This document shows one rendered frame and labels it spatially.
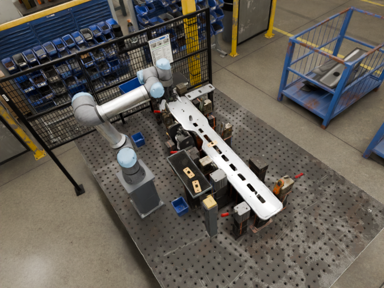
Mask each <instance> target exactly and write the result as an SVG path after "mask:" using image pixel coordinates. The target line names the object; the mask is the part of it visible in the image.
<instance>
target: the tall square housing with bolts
mask: <svg viewBox="0 0 384 288"><path fill-rule="evenodd" d="M210 184H211V185H212V191H211V193H214V192H216V191H217V190H219V189H221V190H219V191H217V192H216V193H215V194H212V195H211V196H212V198H213V199H214V200H215V201H216V203H217V205H218V210H219V209H222V208H224V207H226V206H228V203H227V202H226V186H227V174H226V173H225V172H224V171H223V169H222V168H220V169H218V170H216V171H214V172H213V173H211V174H210Z"/></svg>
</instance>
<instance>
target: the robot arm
mask: <svg viewBox="0 0 384 288"><path fill-rule="evenodd" d="M137 77H138V80H139V82H140V84H144V85H142V86H140V87H138V88H136V89H134V90H132V91H130V92H128V93H126V94H124V95H122V96H120V97H118V98H116V99H113V100H111V101H109V102H107V103H105V104H103V105H101V106H98V105H97V104H96V103H95V102H94V98H93V97H92V95H90V94H89V93H78V94H76V95H75V96H73V98H72V103H71V104H72V107H73V110H74V116H75V119H76V121H77V122H78V123H79V124H80V125H82V126H86V127H93V126H94V127H95V128H96V129H97V130H98V131H99V132H100V133H101V134H102V135H103V136H104V137H105V138H106V139H107V140H108V141H109V142H110V147H111V148H112V149H113V150H114V151H115V152H116V154H117V160H118V163H119V164H120V166H121V168H122V170H123V178H124V180H125V182H126V183H128V184H130V185H135V184H138V183H140V182H142V181H143V179H144V178H145V175H146V172H145V170H144V168H143V167H142V166H141V165H140V164H139V162H138V159H137V156H136V153H135V151H134V149H133V146H132V144H131V140H130V139H129V137H128V136H126V135H124V134H120V133H119V132H118V131H117V130H116V129H115V128H114V126H113V125H112V124H111V123H110V122H109V121H108V120H107V119H108V118H110V117H112V116H114V115H116V114H118V113H120V112H122V111H124V110H126V109H128V108H130V107H132V106H134V105H136V104H138V103H140V102H142V101H144V100H146V99H148V98H150V97H154V98H159V109H160V111H162V109H163V110H164V109H165V100H164V99H166V101H167V104H169V103H170V102H173V101H174V102H176V101H177V100H178V101H179V102H180V103H181V102H182V101H181V99H180V97H179V95H178V93H177V92H176V91H175V90H174V87H173V77H172V74H171V66H170V63H169V60H168V59H166V58H161V59H159V60H157V61H156V65H155V66H152V67H149V68H146V69H142V70H140V71H138V72H137ZM158 79H159V80H160V81H159V80H158Z"/></svg>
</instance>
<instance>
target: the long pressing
mask: <svg viewBox="0 0 384 288"><path fill-rule="evenodd" d="M180 99H181V101H182V102H181V103H180V102H179V101H178V100H177V101H176V102H174V101H173V102H170V103H169V104H167V105H168V107H169V110H170V112H171V113H172V116H173V117H174V118H175V119H176V121H177V122H180V123H181V124H182V128H183V129H184V130H185V131H191V132H195V133H196V134H197V136H199V137H200V139H201V140H202V141H203V144H202V150H203V151H204V153H205V154H206V155H208V156H209V157H210V158H211V159H212V160H213V163H214V164H215V165H216V166H217V168H218V169H220V168H222V169H223V171H224V172H225V173H226V174H227V180H228V182H229V183H230V184H231V185H232V187H233V188H234V189H235V190H236V191H237V193H238V194H239V195H240V196H241V197H242V199H243V200H244V201H245V202H246V203H247V204H248V206H249V207H250V208H251V209H252V211H253V212H254V213H255V214H256V216H257V217H258V218H259V219H261V220H263V221H265V220H267V219H269V218H271V217H272V216H274V215H275V214H276V213H278V212H280V211H281V210H282V209H283V204H282V203H281V202H280V201H279V199H278V198H277V197H276V196H275V195H274V194H273V193H272V192H271V191H270V190H269V189H268V188H267V187H266V186H265V185H264V184H263V182H262V181H261V180H260V179H259V178H258V177H257V176H256V175H255V174H254V173H253V172H252V171H251V170H250V169H249V168H248V167H247V165H246V164H245V163H244V162H243V161H242V160H241V159H240V158H239V156H237V155H236V153H235V152H233V151H232V149H231V148H230V147H229V146H228V145H227V144H226V143H225V142H224V141H223V139H222V138H221V137H220V136H219V135H218V134H217V133H216V132H215V131H214V130H213V129H212V128H211V127H210V126H209V123H208V120H207V119H206V117H205V116H204V115H203V114H202V113H201V112H200V111H199V110H198V109H197V108H196V107H195V106H194V105H193V104H192V103H191V102H190V101H189V100H188V99H187V98H186V97H180ZM182 109H183V110H184V112H183V110H182ZM189 115H192V117H193V120H192V121H190V120H189ZM194 123H196V124H197V125H198V126H197V127H195V126H194V125H193V124H194ZM198 129H202V130H203V133H200V132H199V131H198ZM204 135H207V136H208V137H209V138H210V139H211V140H212V141H214V140H216V141H217V142H218V143H217V144H216V146H217V148H219V149H220V151H221V152H222V154H218V153H217V151H216V150H215V149H214V148H213V147H208V145H207V144H208V143H209V142H208V141H207V140H206V139H205V138H204ZM222 155H225V156H226V158H227V159H228V160H229V161H228V162H225V161H224V159H223V158H222V157H221V156H222ZM230 164H233V165H234V166H235V168H236V169H237V171H233V170H232V168H231V167H230V166H229V165H230ZM239 173H241V174H242V175H243V176H244V178H245V179H246V180H245V181H242V180H241V179H240V177H239V176H237V175H238V174H239ZM248 183H249V184H251V185H252V187H253V188H254V189H255V190H256V191H257V192H258V194H259V195H260V196H261V197H262V198H263V199H264V200H265V201H266V202H265V203H261V202H260V200H259V199H258V198H257V197H256V195H255V194H254V192H252V191H251V190H250V189H249V188H248V187H247V186H246V185H247V184H248ZM258 194H257V195H258ZM250 196H251V197H250Z"/></svg>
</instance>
